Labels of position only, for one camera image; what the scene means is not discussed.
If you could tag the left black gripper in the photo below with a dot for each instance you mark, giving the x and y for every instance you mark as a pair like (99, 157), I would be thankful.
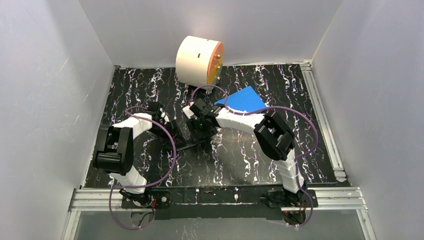
(171, 133)

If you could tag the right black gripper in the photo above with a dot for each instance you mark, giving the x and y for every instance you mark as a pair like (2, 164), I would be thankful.
(199, 127)

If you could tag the black remote control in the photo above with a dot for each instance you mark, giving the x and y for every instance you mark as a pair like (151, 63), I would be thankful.
(190, 145)

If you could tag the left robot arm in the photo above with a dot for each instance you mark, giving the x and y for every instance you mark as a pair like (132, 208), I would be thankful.
(114, 146)

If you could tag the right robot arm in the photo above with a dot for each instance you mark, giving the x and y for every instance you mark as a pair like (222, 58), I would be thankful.
(274, 136)

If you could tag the blue foam pad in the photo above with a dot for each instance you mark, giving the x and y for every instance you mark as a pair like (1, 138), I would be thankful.
(243, 101)

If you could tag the white cylinder orange face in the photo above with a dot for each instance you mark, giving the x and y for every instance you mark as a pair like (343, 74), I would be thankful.
(199, 62)

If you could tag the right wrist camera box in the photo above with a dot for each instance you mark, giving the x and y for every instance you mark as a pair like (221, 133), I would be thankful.
(188, 112)

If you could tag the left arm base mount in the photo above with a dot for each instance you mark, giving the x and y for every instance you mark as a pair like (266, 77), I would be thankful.
(151, 198)

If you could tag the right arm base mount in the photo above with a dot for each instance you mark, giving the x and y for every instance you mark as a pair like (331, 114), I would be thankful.
(281, 198)

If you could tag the aluminium frame rail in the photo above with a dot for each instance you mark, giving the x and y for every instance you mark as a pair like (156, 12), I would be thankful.
(334, 197)

